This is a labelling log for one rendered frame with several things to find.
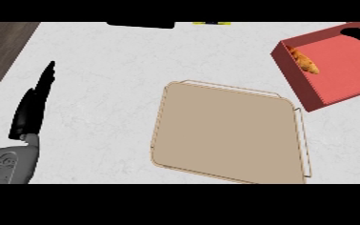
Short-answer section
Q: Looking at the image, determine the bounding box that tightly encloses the beige tray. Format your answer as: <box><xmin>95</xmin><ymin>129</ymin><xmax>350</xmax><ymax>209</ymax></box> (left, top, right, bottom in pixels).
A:
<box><xmin>150</xmin><ymin>79</ymin><xmax>315</xmax><ymax>185</ymax></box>

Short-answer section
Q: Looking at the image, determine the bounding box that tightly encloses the black flat appliance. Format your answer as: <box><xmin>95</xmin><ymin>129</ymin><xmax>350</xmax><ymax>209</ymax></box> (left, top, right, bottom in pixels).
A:
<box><xmin>105</xmin><ymin>22</ymin><xmax>176</xmax><ymax>30</ymax></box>

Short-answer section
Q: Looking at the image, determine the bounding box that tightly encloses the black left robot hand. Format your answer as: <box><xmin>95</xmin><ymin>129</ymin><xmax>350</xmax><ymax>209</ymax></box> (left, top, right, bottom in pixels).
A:
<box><xmin>8</xmin><ymin>60</ymin><xmax>58</xmax><ymax>142</ymax></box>

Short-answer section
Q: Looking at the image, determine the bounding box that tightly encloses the golden brown croissant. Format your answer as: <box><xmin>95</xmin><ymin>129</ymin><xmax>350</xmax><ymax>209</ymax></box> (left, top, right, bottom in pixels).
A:
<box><xmin>285</xmin><ymin>45</ymin><xmax>322</xmax><ymax>75</ymax></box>

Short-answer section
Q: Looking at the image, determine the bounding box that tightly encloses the yellow and dark object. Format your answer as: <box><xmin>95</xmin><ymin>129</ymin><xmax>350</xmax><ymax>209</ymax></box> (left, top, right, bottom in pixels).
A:
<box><xmin>192</xmin><ymin>22</ymin><xmax>234</xmax><ymax>26</ymax></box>

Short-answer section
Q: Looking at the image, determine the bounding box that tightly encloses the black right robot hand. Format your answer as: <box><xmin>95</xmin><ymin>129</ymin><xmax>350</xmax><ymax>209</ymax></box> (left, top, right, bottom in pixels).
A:
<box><xmin>340</xmin><ymin>27</ymin><xmax>360</xmax><ymax>42</ymax></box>

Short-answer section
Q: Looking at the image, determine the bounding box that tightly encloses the red open box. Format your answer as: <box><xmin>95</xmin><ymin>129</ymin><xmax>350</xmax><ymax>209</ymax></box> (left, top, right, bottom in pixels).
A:
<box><xmin>271</xmin><ymin>22</ymin><xmax>360</xmax><ymax>113</ymax></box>

